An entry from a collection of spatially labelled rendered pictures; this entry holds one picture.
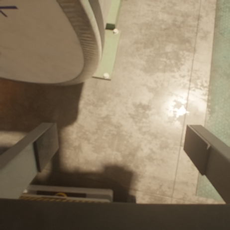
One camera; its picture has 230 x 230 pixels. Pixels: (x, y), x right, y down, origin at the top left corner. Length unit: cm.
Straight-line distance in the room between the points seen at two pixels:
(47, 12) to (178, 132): 97
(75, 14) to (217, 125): 107
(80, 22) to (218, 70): 109
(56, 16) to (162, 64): 94
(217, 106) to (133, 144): 59
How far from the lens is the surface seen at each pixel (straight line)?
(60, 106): 119
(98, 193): 101
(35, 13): 39
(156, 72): 119
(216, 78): 129
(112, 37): 127
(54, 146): 16
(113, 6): 134
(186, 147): 17
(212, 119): 122
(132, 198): 103
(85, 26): 36
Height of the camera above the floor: 109
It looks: 82 degrees down
